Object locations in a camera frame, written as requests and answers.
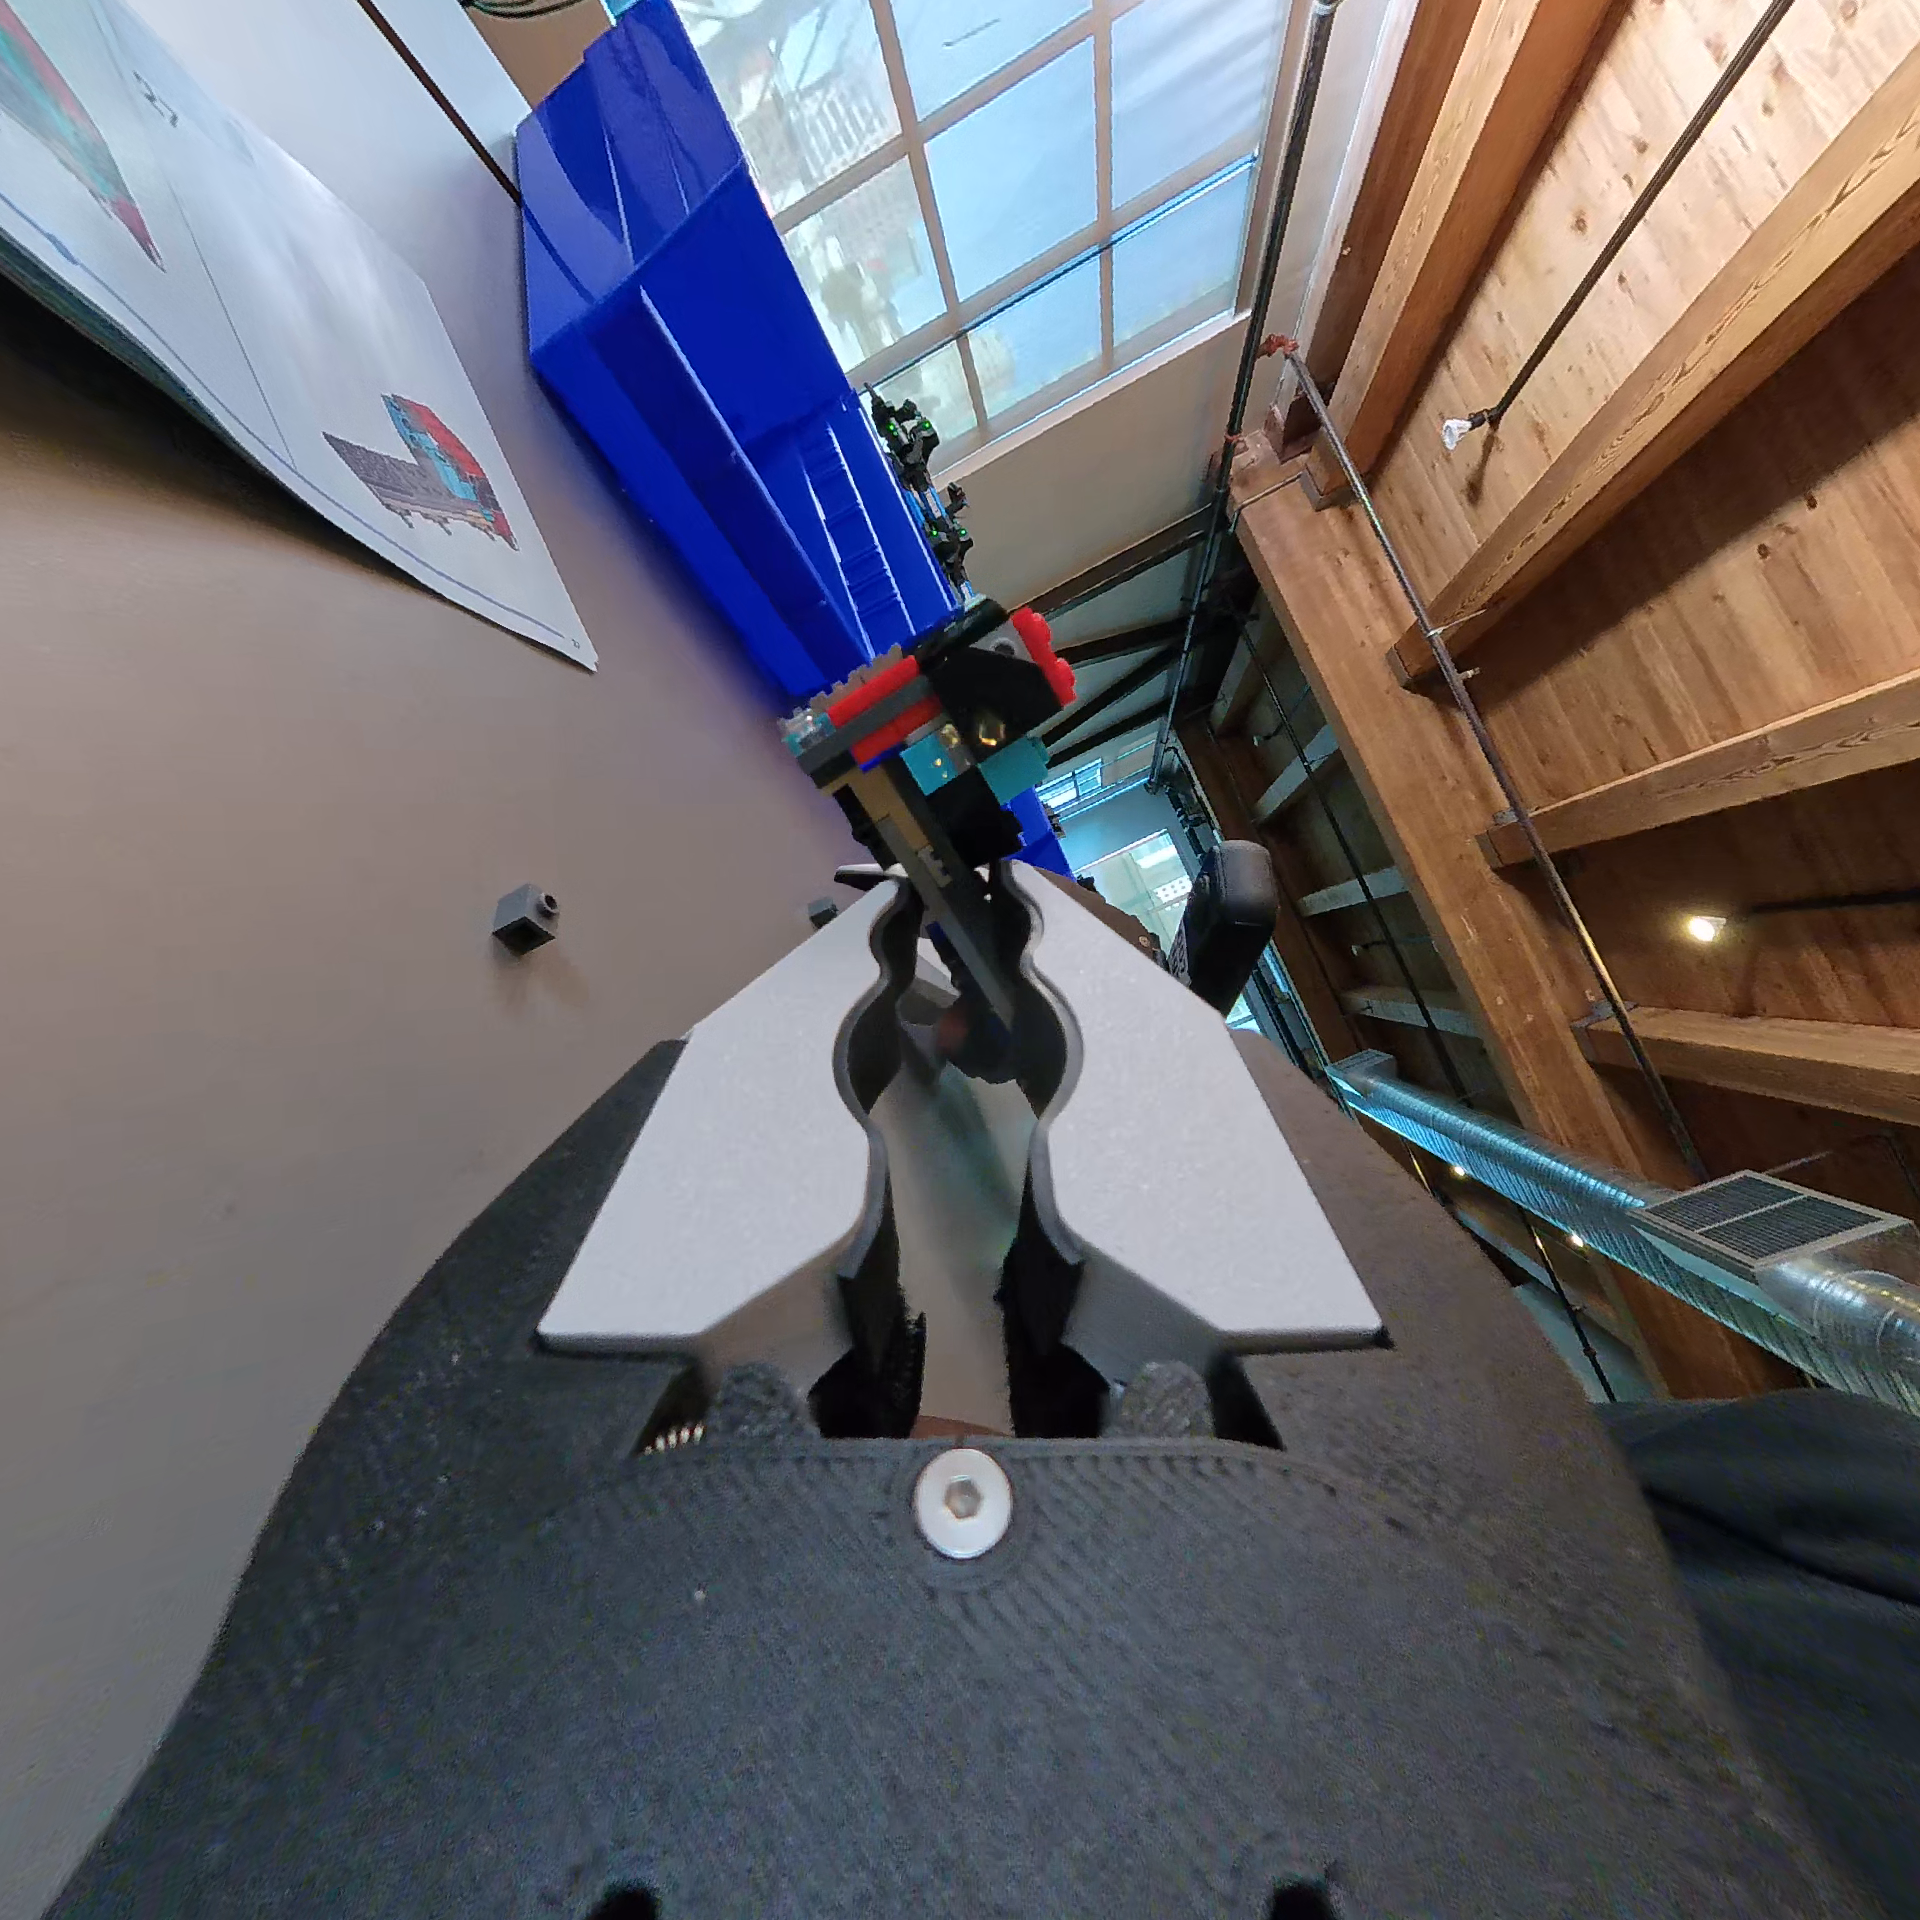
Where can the wooden ceiling beam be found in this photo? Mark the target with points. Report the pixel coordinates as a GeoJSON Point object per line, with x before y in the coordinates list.
{"type": "Point", "coordinates": [1652, 428]}
{"type": "Point", "coordinates": [1444, 225]}
{"type": "Point", "coordinates": [1770, 1060]}
{"type": "Point", "coordinates": [1724, 779]}

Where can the large blue storage bin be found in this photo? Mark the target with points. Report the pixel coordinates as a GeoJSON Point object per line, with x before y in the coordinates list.
{"type": "Point", "coordinates": [661, 271]}

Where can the glowing ceiling light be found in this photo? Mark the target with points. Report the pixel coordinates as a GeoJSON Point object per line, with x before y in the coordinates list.
{"type": "Point", "coordinates": [1703, 927]}

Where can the person's dark clothing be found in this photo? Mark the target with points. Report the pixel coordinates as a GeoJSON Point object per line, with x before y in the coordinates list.
{"type": "Point", "coordinates": [1801, 1622]}

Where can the small blue storage bin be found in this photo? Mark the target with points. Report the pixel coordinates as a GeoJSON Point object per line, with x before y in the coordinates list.
{"type": "Point", "coordinates": [886, 571]}

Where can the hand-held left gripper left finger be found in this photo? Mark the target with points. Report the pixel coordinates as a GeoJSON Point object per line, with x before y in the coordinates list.
{"type": "Point", "coordinates": [705, 1202]}

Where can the duct vent grille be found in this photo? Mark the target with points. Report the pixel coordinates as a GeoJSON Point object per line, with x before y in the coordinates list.
{"type": "Point", "coordinates": [1770, 1215]}

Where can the building instruction booklet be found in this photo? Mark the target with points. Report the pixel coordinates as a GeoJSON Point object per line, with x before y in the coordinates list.
{"type": "Point", "coordinates": [271, 300]}

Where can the rusty ceiling rod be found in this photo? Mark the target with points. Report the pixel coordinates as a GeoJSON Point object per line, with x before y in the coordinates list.
{"type": "Point", "coordinates": [1277, 350]}

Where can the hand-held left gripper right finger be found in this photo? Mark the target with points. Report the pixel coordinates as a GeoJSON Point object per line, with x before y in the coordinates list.
{"type": "Point", "coordinates": [1201, 1202]}

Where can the silver ventilation duct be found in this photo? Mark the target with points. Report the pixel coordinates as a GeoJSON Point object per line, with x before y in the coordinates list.
{"type": "Point", "coordinates": [1501, 1156]}

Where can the large paned window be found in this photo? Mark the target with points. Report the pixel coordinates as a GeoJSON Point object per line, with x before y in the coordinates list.
{"type": "Point", "coordinates": [1021, 182]}

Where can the toy brick model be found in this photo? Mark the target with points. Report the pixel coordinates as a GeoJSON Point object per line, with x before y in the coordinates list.
{"type": "Point", "coordinates": [974, 691]}

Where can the hanging spot lamp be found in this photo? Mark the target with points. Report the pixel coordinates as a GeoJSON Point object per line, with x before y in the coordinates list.
{"type": "Point", "coordinates": [1455, 433]}

